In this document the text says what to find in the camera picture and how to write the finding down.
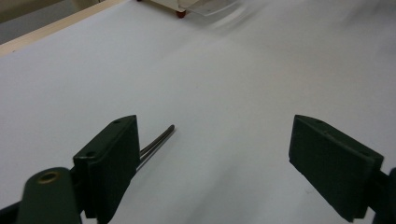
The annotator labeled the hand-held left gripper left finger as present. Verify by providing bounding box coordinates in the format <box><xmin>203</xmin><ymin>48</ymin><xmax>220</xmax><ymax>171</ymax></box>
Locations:
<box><xmin>72</xmin><ymin>114</ymin><xmax>141</xmax><ymax>224</ymax></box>

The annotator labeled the white container with red foot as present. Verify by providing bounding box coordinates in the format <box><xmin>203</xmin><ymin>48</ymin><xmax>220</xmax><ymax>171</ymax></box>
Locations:
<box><xmin>136</xmin><ymin>0</ymin><xmax>200</xmax><ymax>19</ymax></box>

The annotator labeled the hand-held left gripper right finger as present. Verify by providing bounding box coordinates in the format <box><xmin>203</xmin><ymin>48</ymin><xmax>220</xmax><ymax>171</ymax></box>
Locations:
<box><xmin>288</xmin><ymin>114</ymin><xmax>385</xmax><ymax>223</ymax></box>

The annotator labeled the thin metal rod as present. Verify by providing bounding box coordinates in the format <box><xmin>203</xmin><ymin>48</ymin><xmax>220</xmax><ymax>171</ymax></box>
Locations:
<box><xmin>136</xmin><ymin>124</ymin><xmax>176</xmax><ymax>171</ymax></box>

